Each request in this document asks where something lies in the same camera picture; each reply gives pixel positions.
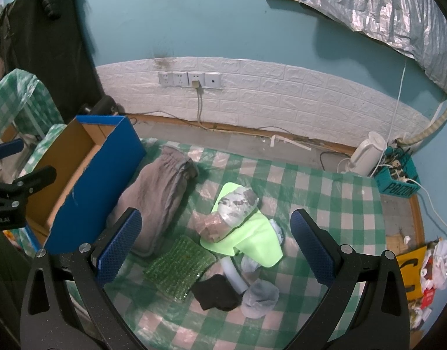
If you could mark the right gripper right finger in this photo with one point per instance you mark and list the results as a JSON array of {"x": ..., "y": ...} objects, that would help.
[{"x": 317, "y": 246}]

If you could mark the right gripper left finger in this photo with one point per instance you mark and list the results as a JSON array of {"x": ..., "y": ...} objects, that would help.
[{"x": 114, "y": 244}]

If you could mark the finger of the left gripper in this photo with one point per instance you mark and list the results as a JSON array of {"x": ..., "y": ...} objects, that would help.
[
  {"x": 35, "y": 181},
  {"x": 10, "y": 148}
]

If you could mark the green bubble wrap sheet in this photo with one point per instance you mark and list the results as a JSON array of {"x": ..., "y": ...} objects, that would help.
[{"x": 176, "y": 271}]

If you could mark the black cloth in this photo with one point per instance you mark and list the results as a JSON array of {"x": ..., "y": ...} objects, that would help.
[{"x": 216, "y": 292}]

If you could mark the white blue plastic bag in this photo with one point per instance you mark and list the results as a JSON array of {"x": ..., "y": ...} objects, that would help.
[{"x": 248, "y": 265}]

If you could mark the green checkered covered chair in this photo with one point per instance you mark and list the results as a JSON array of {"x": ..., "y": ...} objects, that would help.
[{"x": 26, "y": 102}]

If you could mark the green checkered plastic tablecloth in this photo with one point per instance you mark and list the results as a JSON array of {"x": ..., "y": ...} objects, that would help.
[{"x": 347, "y": 206}]

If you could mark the neon green foam sheet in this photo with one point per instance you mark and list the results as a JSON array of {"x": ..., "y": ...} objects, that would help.
[{"x": 255, "y": 238}]

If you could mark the grey cap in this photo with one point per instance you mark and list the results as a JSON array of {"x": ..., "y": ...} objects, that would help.
[{"x": 259, "y": 299}]

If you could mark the grey folded pants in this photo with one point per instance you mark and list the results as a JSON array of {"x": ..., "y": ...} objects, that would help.
[{"x": 156, "y": 193}]

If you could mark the blue cardboard box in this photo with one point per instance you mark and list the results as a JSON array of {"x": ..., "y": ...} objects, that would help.
[{"x": 94, "y": 158}]

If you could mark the yellow sign board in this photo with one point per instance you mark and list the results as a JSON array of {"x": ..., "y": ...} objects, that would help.
[{"x": 410, "y": 265}]

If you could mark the teal plastic basket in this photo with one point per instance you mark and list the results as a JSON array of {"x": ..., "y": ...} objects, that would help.
[{"x": 396, "y": 174}]

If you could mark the camouflage wrapped bundle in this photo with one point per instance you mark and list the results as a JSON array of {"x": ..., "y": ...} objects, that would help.
[{"x": 233, "y": 209}]

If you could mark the white electric kettle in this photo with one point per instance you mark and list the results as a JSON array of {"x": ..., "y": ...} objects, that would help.
[{"x": 367, "y": 154}]

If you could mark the white plastic bag pile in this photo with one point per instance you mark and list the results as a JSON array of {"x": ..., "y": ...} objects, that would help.
[{"x": 433, "y": 273}]

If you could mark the white trim strip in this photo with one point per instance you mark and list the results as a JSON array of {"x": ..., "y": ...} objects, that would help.
[{"x": 277, "y": 138}]

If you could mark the black hanging jacket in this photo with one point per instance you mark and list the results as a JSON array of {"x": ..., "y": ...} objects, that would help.
[{"x": 44, "y": 38}]

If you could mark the silver foil sheet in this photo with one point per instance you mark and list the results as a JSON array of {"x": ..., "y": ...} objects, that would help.
[{"x": 416, "y": 29}]

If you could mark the white wall socket strip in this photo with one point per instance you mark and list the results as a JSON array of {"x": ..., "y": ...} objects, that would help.
[{"x": 190, "y": 79}]

